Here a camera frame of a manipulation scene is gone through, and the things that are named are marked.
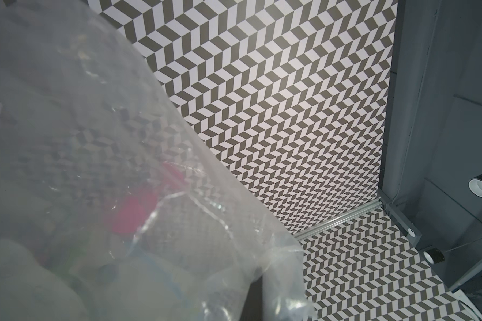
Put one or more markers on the pink plastic wine glass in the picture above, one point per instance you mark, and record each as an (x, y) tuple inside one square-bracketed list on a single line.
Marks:
[(134, 211)]

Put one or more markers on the aluminium corner post right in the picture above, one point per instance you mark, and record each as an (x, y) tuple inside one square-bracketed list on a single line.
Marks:
[(333, 222)]

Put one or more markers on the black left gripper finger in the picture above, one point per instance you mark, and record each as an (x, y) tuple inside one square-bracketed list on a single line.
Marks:
[(253, 306)]

